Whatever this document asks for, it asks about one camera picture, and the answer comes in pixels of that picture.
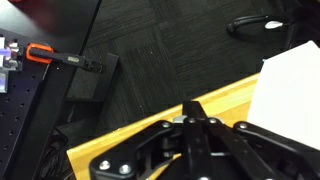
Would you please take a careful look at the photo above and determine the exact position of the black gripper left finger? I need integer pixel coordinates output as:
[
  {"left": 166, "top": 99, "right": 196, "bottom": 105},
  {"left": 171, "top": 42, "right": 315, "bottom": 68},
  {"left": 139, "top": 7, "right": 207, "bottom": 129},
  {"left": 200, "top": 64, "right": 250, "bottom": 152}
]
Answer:
[{"left": 89, "top": 101, "right": 198, "bottom": 180}]

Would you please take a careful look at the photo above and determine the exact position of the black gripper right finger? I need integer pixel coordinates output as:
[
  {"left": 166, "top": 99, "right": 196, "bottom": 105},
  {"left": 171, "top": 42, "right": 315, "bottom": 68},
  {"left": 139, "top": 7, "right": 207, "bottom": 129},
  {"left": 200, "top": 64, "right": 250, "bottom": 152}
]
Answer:
[{"left": 193, "top": 101, "right": 320, "bottom": 180}]

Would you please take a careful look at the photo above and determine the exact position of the small white drawer cabinet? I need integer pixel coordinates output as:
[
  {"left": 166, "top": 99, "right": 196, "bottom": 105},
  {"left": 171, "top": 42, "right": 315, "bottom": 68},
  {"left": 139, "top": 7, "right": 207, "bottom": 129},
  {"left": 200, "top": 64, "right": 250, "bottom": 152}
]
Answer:
[{"left": 247, "top": 40, "right": 320, "bottom": 150}]

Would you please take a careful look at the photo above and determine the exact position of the black perforated mounting table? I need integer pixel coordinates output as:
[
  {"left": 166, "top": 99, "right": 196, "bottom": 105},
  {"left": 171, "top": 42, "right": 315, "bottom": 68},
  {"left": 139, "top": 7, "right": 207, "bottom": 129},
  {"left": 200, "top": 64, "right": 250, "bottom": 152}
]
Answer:
[{"left": 0, "top": 0, "right": 120, "bottom": 180}]

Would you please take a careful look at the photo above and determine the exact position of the orange black bar clamp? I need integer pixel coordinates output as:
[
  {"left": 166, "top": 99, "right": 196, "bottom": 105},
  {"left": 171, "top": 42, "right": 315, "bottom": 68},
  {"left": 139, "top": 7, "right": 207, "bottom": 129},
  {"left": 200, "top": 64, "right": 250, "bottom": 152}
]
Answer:
[{"left": 25, "top": 42, "right": 104, "bottom": 74}]

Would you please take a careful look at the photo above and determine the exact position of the black office chair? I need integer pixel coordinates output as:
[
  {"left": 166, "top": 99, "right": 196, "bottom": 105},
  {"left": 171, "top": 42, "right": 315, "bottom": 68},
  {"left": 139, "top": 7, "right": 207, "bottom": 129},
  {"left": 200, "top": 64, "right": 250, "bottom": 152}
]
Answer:
[{"left": 226, "top": 13, "right": 320, "bottom": 51}]

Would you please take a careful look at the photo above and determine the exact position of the black floor cable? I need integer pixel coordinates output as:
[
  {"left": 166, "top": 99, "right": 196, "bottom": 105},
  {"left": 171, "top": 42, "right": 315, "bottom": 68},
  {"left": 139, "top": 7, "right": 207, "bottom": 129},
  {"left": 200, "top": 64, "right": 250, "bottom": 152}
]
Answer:
[{"left": 38, "top": 128, "right": 76, "bottom": 180}]

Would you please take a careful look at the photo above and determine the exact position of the aluminium camera mount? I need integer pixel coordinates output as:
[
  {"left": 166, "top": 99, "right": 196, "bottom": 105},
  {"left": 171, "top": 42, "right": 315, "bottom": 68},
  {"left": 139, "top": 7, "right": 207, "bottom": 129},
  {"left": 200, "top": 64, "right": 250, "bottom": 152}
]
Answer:
[{"left": 0, "top": 36, "right": 24, "bottom": 94}]

